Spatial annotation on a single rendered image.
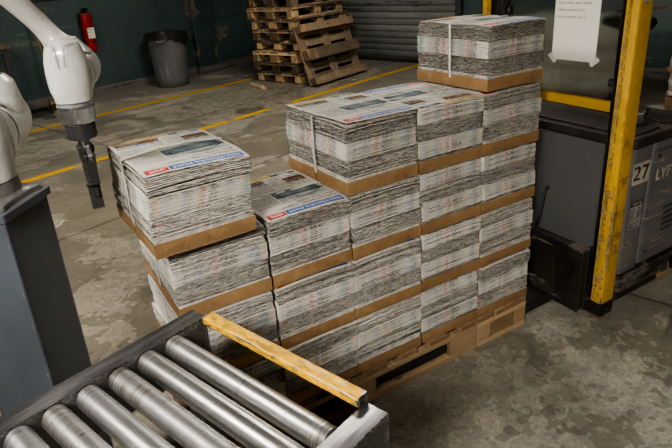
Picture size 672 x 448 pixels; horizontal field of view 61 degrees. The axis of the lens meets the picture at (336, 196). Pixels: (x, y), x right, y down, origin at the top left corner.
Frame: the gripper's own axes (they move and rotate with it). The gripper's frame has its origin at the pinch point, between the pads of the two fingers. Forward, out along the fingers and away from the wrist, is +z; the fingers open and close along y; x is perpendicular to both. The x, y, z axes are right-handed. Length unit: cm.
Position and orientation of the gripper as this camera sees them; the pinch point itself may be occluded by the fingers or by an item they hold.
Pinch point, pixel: (96, 195)
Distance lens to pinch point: 170.4
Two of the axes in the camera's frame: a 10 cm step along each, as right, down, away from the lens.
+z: 0.6, 9.3, 3.7
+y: -5.3, -2.9, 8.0
